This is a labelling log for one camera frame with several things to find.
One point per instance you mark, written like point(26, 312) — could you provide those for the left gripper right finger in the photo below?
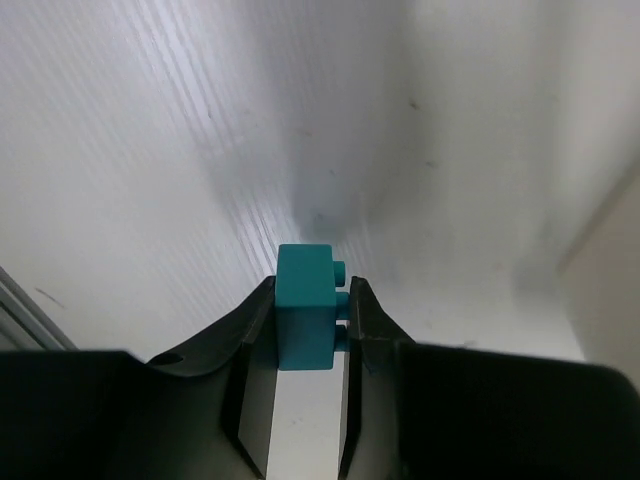
point(369, 409)

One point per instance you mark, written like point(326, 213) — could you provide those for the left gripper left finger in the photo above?
point(220, 391)

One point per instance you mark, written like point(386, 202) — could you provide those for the small teal lego brick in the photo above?
point(309, 301)

